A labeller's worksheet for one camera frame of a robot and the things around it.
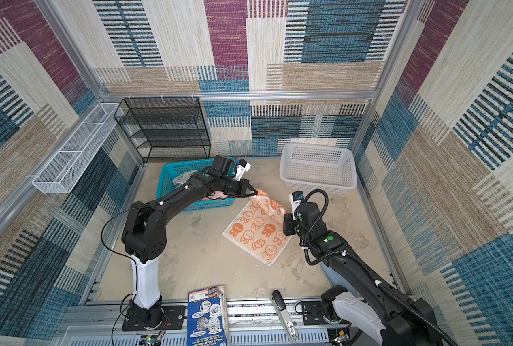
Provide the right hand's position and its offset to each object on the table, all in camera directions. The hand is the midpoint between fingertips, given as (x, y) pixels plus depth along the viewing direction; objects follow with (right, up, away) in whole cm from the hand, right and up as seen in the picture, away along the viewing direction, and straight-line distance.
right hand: (286, 218), depth 82 cm
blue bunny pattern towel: (-47, +16, +23) cm, 55 cm away
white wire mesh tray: (-74, +17, -11) cm, 77 cm away
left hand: (-10, +10, +5) cm, 16 cm away
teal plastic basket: (-54, +18, +25) cm, 63 cm away
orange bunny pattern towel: (-10, -6, +12) cm, 17 cm away
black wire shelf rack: (-56, +40, +27) cm, 74 cm away
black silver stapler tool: (-2, -29, -12) cm, 31 cm away
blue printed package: (-27, -30, -11) cm, 42 cm away
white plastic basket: (+21, +21, +33) cm, 44 cm away
